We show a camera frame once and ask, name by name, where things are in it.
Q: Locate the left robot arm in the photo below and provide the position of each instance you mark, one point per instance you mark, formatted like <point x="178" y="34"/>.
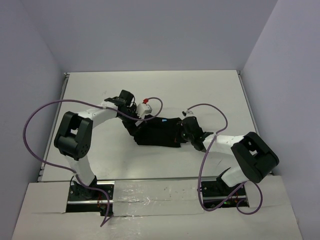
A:
<point x="74" y="136"/>

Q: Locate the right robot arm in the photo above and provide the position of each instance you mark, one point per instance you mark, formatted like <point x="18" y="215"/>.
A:
<point x="255" y="159"/>

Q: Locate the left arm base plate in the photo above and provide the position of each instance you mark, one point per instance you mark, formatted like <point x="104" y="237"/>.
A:
<point x="83" y="200"/>

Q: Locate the aluminium table rail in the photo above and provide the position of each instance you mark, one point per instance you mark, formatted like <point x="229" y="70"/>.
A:
<point x="43" y="165"/>

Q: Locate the black t shirt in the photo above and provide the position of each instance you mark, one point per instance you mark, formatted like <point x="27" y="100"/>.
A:
<point x="163" y="132"/>

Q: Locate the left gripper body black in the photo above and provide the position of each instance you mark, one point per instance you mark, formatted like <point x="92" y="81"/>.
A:
<point x="129" y="124"/>

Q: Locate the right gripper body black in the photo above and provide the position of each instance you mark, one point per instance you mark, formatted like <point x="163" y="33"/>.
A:
<point x="188" y="136"/>

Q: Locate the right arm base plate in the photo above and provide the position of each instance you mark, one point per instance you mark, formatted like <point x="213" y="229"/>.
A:
<point x="212" y="195"/>

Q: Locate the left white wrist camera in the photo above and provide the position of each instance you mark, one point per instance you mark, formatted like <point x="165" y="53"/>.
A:
<point x="143" y="108"/>

